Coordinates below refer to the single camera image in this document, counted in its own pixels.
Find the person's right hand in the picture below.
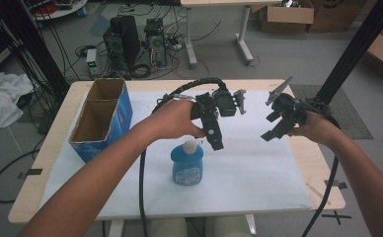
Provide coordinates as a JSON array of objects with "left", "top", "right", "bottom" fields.
[{"left": 289, "top": 111, "right": 343, "bottom": 148}]

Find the person's left hand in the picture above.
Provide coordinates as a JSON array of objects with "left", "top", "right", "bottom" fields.
[{"left": 147, "top": 98, "right": 207, "bottom": 141}]

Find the black metal stand post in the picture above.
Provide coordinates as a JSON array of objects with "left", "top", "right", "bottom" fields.
[{"left": 312, "top": 0, "right": 383, "bottom": 107}]

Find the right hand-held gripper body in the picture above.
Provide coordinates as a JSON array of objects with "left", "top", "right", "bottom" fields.
[{"left": 265, "top": 74, "right": 310, "bottom": 128}]

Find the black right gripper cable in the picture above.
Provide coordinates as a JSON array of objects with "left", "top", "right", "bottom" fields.
[{"left": 300, "top": 100, "right": 342, "bottom": 237}]

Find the black tape strip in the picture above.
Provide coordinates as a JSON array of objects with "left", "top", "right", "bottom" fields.
[{"left": 18, "top": 168, "right": 43, "bottom": 181}]

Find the wooden table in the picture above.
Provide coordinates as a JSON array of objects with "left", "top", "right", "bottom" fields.
[{"left": 7, "top": 78, "right": 346, "bottom": 225}]

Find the large black computer tower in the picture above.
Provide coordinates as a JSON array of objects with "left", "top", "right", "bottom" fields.
[{"left": 102, "top": 15, "right": 141, "bottom": 72}]

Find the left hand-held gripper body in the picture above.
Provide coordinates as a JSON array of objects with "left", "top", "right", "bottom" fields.
[{"left": 191, "top": 88, "right": 248, "bottom": 120}]

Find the round white table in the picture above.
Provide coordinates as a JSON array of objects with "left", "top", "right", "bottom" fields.
[{"left": 31, "top": 0, "right": 89, "bottom": 22}]

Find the closed cardboard box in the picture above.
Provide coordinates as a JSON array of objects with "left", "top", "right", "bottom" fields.
[{"left": 309, "top": 0, "right": 367, "bottom": 34}]

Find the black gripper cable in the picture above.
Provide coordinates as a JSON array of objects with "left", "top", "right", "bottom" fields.
[
  {"left": 300, "top": 100, "right": 342, "bottom": 237},
  {"left": 138, "top": 77, "right": 229, "bottom": 237}
]

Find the white desk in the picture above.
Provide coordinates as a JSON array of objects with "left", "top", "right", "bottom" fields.
[{"left": 179, "top": 0, "right": 283, "bottom": 69}]

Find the white power supply box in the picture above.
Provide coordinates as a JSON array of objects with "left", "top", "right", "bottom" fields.
[{"left": 85, "top": 47, "right": 103, "bottom": 78}]

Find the blue bottle with white cap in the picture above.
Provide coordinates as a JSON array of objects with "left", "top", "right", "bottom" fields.
[{"left": 170, "top": 139, "right": 204, "bottom": 187}]

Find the white table mat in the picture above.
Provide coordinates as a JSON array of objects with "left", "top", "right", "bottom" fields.
[{"left": 39, "top": 89, "right": 313, "bottom": 221}]

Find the grey floor mat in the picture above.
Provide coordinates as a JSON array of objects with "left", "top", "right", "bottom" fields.
[{"left": 289, "top": 83, "right": 374, "bottom": 140}]

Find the small black computer tower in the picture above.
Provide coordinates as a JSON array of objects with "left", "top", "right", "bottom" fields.
[{"left": 143, "top": 18, "right": 169, "bottom": 69}]

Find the black stand with cables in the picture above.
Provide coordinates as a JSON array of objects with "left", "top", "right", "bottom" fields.
[{"left": 1, "top": 0, "right": 71, "bottom": 97}]

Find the blue cardboard box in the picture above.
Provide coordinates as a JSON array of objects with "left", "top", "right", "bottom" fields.
[{"left": 68, "top": 77, "right": 134, "bottom": 164}]

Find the white crumpled cloth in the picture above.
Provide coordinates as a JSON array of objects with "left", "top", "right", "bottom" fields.
[{"left": 0, "top": 71, "right": 35, "bottom": 132}]

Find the black tape cross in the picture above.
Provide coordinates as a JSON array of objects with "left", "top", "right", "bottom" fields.
[{"left": 321, "top": 209, "right": 352, "bottom": 226}]

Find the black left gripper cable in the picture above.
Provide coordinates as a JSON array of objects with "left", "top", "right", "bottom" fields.
[{"left": 138, "top": 77, "right": 229, "bottom": 237}]

